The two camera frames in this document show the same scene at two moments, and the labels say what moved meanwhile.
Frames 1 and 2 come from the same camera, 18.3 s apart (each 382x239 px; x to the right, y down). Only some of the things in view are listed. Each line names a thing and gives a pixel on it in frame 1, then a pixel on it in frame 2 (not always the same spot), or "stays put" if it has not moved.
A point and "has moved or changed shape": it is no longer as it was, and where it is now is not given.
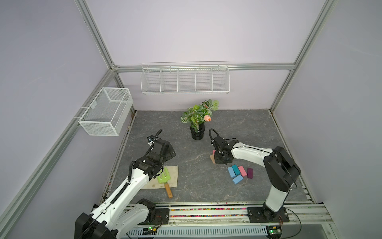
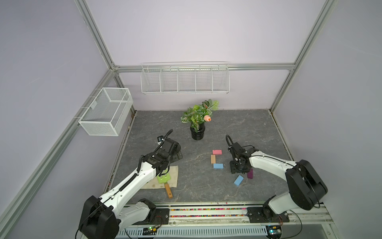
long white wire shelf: x=182 y=78 stays put
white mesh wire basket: x=107 y=113 stays put
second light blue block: x=237 y=179 stays put
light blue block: x=231 y=172 has moved or changed shape
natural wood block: x=212 y=157 stays put
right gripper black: x=218 y=161 to x=233 y=170
